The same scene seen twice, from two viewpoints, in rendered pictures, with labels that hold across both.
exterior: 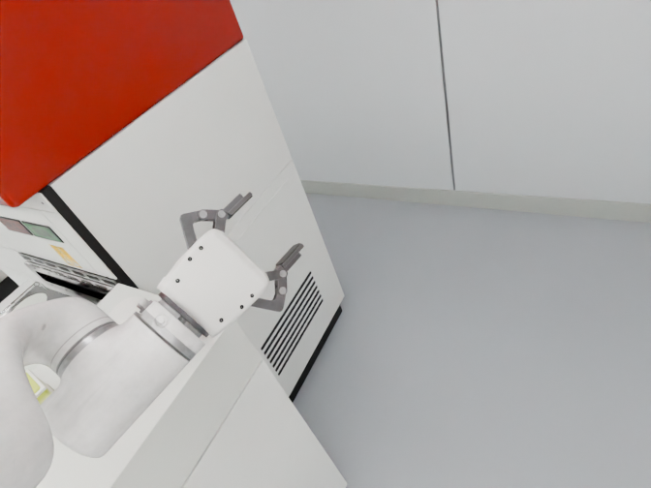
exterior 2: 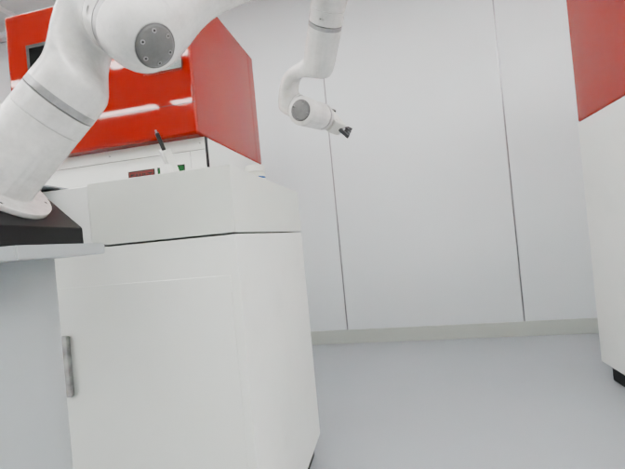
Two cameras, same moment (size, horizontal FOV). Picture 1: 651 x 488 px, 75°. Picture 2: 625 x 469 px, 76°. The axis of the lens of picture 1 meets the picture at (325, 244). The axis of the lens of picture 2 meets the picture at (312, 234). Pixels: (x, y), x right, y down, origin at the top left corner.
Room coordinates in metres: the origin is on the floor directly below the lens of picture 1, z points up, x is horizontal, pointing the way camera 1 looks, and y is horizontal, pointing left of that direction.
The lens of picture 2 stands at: (-0.73, 0.90, 0.79)
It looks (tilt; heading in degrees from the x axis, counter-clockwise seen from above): 0 degrees down; 330
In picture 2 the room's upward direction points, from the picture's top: 5 degrees counter-clockwise
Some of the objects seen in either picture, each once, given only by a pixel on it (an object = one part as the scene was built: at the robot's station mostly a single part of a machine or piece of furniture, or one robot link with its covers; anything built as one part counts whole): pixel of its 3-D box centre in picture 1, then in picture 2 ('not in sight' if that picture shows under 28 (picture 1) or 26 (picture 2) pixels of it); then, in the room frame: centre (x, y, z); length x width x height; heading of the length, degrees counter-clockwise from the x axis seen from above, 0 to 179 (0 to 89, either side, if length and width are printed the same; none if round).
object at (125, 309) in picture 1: (140, 327); (255, 180); (0.56, 0.36, 1.01); 0.07 x 0.07 x 0.10
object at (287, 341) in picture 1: (201, 290); not in sight; (1.32, 0.54, 0.41); 0.82 x 0.70 x 0.82; 49
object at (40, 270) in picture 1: (79, 286); not in sight; (0.93, 0.64, 0.89); 0.44 x 0.02 x 0.10; 49
